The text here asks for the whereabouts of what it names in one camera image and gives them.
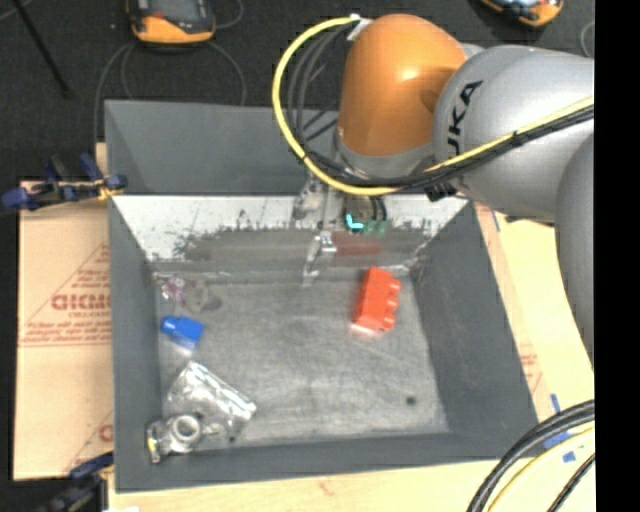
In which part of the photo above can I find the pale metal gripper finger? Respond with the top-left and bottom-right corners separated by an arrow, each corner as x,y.
301,234 -> 337,289

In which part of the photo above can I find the clear plastic packet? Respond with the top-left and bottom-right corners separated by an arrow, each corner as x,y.
164,360 -> 258,437

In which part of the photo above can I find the grey metal bin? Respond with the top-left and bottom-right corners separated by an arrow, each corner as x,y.
103,99 -> 542,494

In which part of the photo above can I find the clear glass ring fitting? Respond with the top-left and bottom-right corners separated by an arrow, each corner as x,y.
144,413 -> 222,464

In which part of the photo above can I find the blue plastic cap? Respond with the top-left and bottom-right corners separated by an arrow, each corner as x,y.
159,314 -> 206,352

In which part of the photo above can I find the red toy building block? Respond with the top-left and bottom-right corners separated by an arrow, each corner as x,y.
348,265 -> 403,339

